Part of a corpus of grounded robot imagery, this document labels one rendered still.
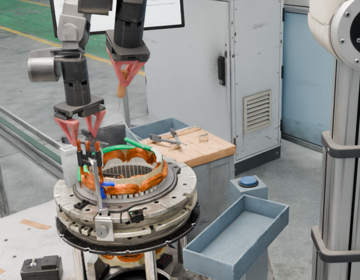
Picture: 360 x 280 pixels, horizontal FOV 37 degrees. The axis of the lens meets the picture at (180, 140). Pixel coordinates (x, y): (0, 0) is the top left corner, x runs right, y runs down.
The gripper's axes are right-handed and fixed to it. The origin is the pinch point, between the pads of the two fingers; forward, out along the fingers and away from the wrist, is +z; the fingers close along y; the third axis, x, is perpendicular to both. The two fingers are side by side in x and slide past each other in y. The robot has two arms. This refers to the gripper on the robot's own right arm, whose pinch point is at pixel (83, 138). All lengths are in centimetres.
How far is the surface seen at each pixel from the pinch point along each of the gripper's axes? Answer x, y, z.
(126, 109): -69, -79, 33
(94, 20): -70, -66, -8
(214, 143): 12.8, -34.3, 10.7
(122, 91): 15.1, 0.1, -14.7
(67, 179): 4.8, 9.4, 5.2
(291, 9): -87, -251, 20
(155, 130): -12.8, -37.9, 14.4
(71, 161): 5.6, 8.3, 1.0
